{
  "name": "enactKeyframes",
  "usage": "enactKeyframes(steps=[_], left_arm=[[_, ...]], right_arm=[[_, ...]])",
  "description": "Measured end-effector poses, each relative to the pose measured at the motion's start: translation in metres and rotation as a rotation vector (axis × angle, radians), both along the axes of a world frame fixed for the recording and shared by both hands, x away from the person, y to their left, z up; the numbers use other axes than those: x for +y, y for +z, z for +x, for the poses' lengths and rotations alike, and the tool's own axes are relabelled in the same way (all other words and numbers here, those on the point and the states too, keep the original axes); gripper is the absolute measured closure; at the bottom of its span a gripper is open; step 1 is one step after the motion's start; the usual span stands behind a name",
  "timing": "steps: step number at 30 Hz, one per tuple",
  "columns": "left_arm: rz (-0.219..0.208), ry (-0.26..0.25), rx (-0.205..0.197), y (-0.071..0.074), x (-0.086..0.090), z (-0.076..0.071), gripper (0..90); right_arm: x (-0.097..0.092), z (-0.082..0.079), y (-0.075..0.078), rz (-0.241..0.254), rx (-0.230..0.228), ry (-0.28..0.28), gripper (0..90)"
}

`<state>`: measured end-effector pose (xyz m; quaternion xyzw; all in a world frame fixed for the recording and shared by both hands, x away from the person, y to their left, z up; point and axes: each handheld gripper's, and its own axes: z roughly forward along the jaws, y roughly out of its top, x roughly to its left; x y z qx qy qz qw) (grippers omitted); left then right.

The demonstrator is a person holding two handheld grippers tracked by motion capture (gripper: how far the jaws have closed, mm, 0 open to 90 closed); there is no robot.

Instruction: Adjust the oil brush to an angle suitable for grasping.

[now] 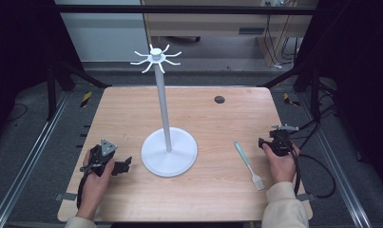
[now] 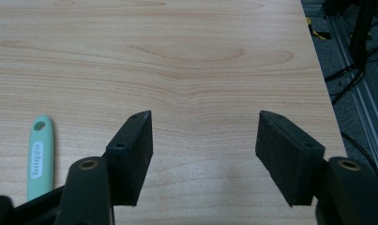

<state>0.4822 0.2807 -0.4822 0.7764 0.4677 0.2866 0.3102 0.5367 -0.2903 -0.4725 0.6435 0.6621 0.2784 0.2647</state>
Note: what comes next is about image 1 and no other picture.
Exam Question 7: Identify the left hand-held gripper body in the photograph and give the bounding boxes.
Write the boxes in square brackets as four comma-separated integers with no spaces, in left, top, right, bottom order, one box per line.
[80,138,119,178]

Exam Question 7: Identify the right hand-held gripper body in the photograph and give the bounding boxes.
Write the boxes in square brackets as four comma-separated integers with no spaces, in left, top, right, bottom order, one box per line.
[267,123,300,158]

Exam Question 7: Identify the teal handled pastry brush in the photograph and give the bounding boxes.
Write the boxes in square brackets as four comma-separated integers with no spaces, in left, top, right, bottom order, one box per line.
[233,140,266,192]

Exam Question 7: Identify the white hook rack stand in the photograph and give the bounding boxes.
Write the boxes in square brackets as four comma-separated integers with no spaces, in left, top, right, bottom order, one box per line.
[129,44,199,179]

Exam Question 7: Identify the person's right hand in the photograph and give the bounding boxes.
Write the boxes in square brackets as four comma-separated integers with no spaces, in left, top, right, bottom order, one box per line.
[261,142,301,185]

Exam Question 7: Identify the person's left hand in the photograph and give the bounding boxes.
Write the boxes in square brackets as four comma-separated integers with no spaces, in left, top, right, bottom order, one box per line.
[76,149,116,220]

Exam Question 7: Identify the yellow black striped tape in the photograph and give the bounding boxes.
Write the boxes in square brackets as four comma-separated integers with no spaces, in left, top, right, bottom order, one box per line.
[282,92,301,107]
[80,90,94,109]

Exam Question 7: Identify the white cabinet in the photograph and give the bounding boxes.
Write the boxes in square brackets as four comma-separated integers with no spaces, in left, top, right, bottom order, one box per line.
[53,0,149,64]

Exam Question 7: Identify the light wooden background desk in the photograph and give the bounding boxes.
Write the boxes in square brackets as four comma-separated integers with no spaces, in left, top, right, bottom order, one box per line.
[141,0,315,68]

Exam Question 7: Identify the right hand-held gripper cable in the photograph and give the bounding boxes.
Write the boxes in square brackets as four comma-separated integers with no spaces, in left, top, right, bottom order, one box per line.
[286,136,337,200]

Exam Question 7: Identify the hand-held gripper cable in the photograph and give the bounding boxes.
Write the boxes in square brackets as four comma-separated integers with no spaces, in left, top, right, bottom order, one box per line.
[76,170,89,211]
[286,136,337,200]

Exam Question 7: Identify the left hand-held gripper cable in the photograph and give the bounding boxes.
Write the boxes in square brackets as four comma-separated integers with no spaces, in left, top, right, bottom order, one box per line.
[76,170,89,211]

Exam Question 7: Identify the black floor cables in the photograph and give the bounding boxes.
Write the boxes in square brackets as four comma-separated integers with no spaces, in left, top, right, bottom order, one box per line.
[288,79,339,150]

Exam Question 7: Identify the grey table edge bracket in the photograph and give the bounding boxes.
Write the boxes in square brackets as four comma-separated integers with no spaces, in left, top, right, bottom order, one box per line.
[296,192,317,202]
[54,192,78,202]

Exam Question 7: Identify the metal floor rail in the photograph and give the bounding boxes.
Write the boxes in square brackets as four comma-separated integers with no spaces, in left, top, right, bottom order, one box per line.
[0,90,71,228]
[297,92,374,228]

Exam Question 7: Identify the black metal frame stand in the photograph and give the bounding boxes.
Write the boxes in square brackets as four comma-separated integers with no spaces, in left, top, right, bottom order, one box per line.
[259,58,324,124]
[46,58,113,122]

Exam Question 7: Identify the hanging black cables bundle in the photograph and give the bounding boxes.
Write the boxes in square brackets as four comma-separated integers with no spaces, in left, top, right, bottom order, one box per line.
[262,13,300,70]

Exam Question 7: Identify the black horizontal frame bar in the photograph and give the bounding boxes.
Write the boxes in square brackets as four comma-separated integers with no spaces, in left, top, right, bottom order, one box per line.
[53,4,320,16]

